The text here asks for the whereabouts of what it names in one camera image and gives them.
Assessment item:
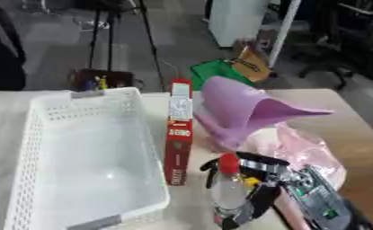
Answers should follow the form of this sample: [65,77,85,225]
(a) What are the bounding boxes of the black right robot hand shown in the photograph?
[199,151,292,230]

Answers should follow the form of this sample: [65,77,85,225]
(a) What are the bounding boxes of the clear bottle with red cap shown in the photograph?
[209,152,249,226]

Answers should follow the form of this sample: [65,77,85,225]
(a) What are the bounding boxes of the tall red cardboard box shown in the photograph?
[162,78,196,187]

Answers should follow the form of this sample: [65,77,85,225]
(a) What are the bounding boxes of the brown box with small items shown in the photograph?
[67,68,139,93]

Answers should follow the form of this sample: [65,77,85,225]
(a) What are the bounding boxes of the pink plastic bag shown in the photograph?
[239,121,349,190]

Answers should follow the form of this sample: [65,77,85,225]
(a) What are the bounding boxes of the purple plastic funnel-shaped scoop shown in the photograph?
[192,75,337,151]

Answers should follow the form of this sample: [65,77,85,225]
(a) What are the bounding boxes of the orange brown bag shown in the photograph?
[228,44,274,84]

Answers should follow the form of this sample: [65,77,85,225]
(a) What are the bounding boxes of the green bag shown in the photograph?
[189,58,257,91]

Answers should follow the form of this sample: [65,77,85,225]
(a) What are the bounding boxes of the white pole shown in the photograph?
[266,0,305,69]

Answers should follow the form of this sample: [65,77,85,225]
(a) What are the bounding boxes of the white perforated plastic basket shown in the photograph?
[4,86,173,230]

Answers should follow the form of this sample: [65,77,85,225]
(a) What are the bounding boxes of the black office chair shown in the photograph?
[291,0,373,88]

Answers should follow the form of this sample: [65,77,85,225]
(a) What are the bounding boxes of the white cabinet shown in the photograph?
[206,0,273,49]

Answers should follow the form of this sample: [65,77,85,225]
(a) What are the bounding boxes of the black tripod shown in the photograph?
[85,0,167,92]

